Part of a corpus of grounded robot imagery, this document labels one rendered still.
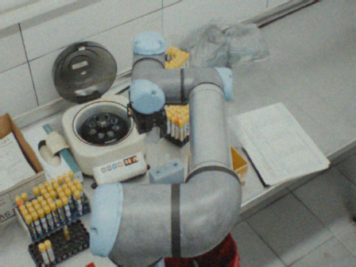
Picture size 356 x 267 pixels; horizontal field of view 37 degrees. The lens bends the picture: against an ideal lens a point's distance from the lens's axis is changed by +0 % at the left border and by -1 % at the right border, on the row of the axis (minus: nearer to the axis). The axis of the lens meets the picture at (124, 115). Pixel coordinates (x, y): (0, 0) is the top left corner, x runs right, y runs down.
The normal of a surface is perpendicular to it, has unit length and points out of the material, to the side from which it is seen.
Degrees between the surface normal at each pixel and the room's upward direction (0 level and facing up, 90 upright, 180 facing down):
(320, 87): 0
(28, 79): 90
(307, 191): 0
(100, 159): 90
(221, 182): 18
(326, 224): 0
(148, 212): 23
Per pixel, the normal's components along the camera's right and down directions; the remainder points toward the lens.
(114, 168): 0.11, -0.35
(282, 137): -0.05, -0.69
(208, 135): -0.20, -0.80
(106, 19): 0.51, 0.60
